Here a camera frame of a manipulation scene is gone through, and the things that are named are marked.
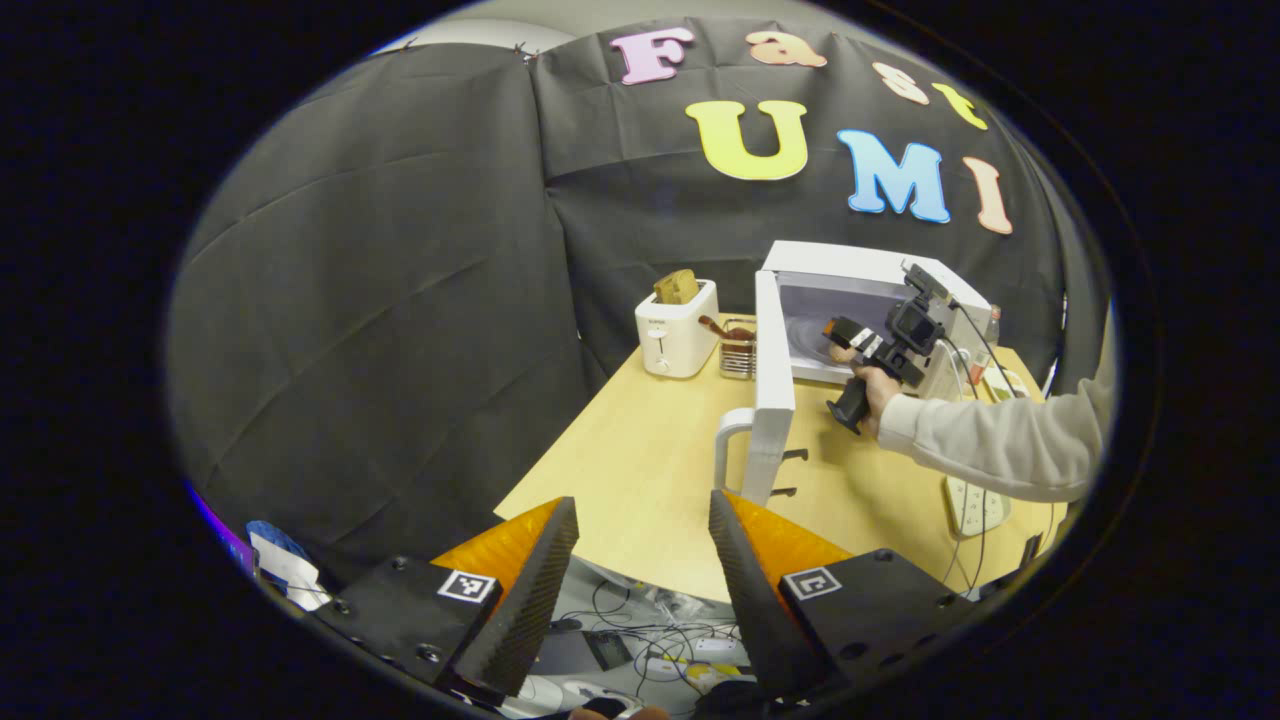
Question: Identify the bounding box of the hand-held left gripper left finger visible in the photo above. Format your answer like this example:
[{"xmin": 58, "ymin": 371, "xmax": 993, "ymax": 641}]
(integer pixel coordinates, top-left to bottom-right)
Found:
[{"xmin": 305, "ymin": 497, "xmax": 580, "ymax": 704}]

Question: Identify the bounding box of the power strip cable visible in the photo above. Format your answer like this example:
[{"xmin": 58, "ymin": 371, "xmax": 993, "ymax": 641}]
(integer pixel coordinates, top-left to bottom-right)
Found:
[{"xmin": 940, "ymin": 488, "xmax": 993, "ymax": 598}]

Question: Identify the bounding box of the white toaster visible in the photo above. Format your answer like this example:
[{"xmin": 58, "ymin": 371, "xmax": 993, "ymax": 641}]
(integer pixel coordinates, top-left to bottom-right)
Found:
[{"xmin": 635, "ymin": 278, "xmax": 721, "ymax": 380}]

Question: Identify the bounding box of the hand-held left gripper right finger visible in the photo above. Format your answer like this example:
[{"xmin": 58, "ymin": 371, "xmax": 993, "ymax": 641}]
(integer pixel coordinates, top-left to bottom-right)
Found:
[{"xmin": 708, "ymin": 490, "xmax": 979, "ymax": 703}]

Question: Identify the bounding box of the black cable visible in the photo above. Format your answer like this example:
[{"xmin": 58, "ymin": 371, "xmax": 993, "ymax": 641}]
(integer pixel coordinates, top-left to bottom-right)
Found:
[{"xmin": 940, "ymin": 300, "xmax": 1019, "ymax": 403}]

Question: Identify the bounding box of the white microwave oven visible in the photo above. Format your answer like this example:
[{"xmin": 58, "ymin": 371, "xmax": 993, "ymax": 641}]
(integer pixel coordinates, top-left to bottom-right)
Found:
[{"xmin": 713, "ymin": 240, "xmax": 1002, "ymax": 508}]

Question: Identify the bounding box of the white power strip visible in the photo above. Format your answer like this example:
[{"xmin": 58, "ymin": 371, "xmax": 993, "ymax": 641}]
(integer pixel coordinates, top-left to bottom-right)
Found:
[{"xmin": 944, "ymin": 474, "xmax": 1012, "ymax": 539}]

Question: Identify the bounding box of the tangle of floor cables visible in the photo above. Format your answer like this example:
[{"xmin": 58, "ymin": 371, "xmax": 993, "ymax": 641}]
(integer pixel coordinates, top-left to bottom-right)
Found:
[{"xmin": 540, "ymin": 575, "xmax": 749, "ymax": 706}]

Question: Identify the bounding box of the blue and white bag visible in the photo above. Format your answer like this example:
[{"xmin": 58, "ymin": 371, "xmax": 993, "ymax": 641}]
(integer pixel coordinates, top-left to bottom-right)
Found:
[{"xmin": 244, "ymin": 519, "xmax": 330, "ymax": 614}]

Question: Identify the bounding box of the wire utensil holder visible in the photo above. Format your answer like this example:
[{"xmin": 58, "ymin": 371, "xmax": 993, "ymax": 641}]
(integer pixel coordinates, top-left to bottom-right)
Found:
[{"xmin": 718, "ymin": 318, "xmax": 759, "ymax": 382}]

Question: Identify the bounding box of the brown bread slice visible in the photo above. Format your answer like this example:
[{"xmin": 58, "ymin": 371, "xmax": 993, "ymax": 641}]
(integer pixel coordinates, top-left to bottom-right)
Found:
[{"xmin": 653, "ymin": 267, "xmax": 702, "ymax": 307}]

